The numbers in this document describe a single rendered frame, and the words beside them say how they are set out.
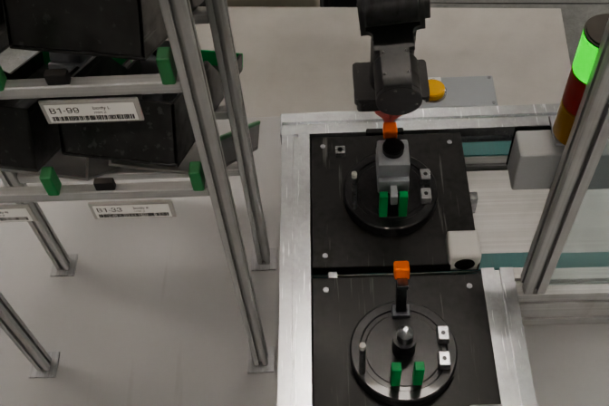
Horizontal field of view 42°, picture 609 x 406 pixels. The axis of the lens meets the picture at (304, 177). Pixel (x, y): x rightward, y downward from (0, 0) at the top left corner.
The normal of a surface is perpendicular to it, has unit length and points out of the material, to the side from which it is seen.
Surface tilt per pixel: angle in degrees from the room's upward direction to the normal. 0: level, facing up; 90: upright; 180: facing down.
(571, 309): 90
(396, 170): 90
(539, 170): 90
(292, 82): 0
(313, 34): 0
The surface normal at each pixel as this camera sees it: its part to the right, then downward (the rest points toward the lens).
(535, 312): 0.00, 0.81
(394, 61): -0.14, -0.43
